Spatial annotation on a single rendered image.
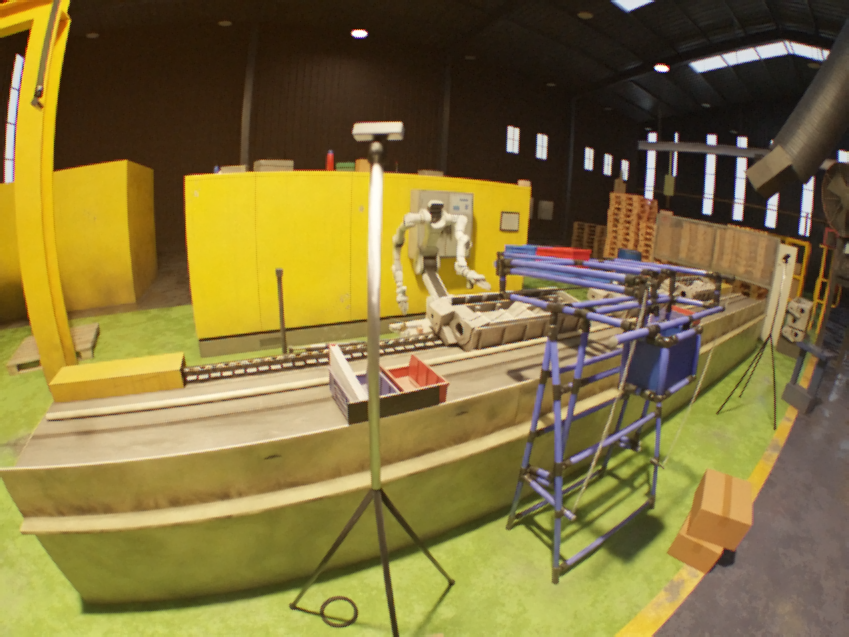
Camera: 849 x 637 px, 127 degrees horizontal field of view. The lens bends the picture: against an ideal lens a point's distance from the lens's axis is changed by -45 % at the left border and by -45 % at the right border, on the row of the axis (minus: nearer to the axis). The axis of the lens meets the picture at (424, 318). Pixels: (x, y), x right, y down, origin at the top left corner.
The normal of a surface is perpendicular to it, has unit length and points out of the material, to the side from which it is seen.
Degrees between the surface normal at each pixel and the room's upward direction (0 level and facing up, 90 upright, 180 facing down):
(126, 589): 90
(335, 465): 90
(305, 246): 90
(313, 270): 90
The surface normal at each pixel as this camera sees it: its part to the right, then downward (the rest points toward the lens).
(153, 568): 0.48, 0.29
